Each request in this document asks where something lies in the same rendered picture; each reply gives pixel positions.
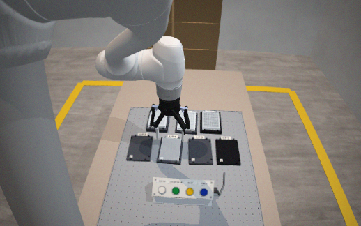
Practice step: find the white button panel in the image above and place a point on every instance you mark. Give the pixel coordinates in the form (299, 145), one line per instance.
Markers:
(193, 192)

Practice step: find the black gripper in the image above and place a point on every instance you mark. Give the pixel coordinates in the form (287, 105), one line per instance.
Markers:
(170, 108)

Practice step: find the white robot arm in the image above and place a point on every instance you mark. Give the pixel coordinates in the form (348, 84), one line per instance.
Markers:
(33, 173)

